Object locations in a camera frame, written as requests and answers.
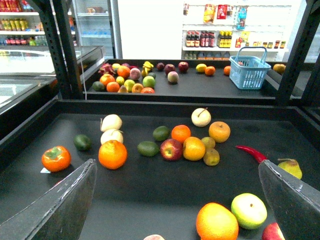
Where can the brown kiwi fruit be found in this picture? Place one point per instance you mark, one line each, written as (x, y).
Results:
(211, 157)

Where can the green apple front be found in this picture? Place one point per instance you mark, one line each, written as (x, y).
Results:
(249, 210)

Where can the light blue plastic basket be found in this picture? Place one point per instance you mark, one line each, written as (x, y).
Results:
(249, 72)

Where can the small orange tangerine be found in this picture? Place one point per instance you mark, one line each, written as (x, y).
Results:
(180, 133)

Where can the round orange middle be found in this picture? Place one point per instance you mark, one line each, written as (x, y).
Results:
(193, 149)

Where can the glass top freezer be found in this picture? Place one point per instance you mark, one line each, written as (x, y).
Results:
(24, 67)

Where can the red apple front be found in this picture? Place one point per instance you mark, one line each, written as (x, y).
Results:
(272, 232)

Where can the yellow lemon far shelf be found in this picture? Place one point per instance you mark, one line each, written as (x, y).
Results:
(201, 68)

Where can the large orange front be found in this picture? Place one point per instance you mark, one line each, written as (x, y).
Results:
(216, 222)

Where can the dark red apple far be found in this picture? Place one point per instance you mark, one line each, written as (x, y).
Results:
(183, 67)

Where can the orange persimmon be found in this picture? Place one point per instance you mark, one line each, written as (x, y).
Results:
(57, 158)

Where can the white pear with stem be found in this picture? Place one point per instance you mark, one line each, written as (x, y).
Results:
(201, 117)

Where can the pink peach far shelf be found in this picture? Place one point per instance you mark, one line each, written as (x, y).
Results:
(173, 77)

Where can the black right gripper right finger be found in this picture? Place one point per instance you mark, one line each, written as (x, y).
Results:
(295, 204)

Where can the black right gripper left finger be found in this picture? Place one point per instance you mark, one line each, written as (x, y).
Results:
(60, 213)

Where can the bumpy orange mandarin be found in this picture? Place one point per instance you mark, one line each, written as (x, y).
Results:
(112, 154)

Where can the red chili pepper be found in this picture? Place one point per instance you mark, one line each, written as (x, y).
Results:
(258, 156)

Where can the orange beside far lemon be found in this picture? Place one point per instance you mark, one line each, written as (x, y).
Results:
(209, 70)

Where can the pink dragon fruit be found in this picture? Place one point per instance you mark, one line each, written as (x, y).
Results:
(106, 68)

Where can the white store shelf with bottles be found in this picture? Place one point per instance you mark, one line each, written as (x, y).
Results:
(217, 29)

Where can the yellow green pear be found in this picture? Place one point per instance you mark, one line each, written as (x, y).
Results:
(291, 166)

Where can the white pear front left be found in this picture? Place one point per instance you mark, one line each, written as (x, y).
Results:
(111, 121)

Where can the golden yellow pear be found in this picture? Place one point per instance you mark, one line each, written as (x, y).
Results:
(219, 131)

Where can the green apple far shelf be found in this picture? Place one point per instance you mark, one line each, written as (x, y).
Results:
(149, 82)

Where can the black metal shelf rack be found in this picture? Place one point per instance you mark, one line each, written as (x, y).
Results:
(149, 195)

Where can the red apple middle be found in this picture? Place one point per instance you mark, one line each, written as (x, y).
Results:
(171, 150)

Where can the orange beside blue basket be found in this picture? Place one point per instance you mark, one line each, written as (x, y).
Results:
(227, 70)

